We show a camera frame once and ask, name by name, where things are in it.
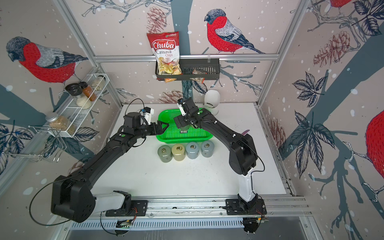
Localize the black wall basket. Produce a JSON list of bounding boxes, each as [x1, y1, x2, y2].
[[155, 58, 220, 81]]

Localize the olive yellow tea canister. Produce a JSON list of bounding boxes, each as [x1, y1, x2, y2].
[[172, 144, 186, 162]]

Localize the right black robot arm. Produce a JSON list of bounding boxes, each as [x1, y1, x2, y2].
[[174, 98, 267, 216]]

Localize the snack packet in basket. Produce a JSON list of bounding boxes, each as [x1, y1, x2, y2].
[[191, 69, 207, 83]]

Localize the white cylindrical device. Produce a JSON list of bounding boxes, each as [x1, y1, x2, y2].
[[204, 90, 221, 116]]

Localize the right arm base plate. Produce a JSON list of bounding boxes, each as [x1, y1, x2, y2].
[[222, 198, 267, 215]]

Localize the orange spice bottle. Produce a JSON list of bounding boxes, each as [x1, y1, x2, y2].
[[79, 82, 97, 102]]

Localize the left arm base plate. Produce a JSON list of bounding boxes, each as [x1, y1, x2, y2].
[[106, 200, 149, 217]]

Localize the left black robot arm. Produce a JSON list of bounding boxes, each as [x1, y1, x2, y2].
[[51, 112, 169, 223]]

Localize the green plastic basket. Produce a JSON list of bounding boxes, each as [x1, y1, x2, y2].
[[157, 109, 213, 144]]

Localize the white wire spice rack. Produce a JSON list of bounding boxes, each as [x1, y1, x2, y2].
[[47, 74, 110, 138]]

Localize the black lid spice jar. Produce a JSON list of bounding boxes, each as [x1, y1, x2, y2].
[[65, 83, 92, 110]]

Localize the Chuba cassava chips bag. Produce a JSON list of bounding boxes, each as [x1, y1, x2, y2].
[[147, 32, 182, 82]]

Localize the pale spice jar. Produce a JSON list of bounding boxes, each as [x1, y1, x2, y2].
[[91, 75, 106, 91]]

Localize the silver lid grain jar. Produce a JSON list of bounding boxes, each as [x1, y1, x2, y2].
[[46, 113, 76, 135]]

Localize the small wire wall holder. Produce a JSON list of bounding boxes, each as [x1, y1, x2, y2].
[[1, 126, 68, 163]]

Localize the dark green tea canister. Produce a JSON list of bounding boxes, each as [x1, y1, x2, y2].
[[158, 145, 173, 163]]

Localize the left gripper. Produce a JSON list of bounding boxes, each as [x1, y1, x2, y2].
[[134, 120, 170, 139]]

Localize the grey green tea canister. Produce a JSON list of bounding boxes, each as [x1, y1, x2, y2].
[[180, 125, 191, 134]]

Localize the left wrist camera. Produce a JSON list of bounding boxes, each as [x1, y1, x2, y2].
[[142, 107, 155, 123]]

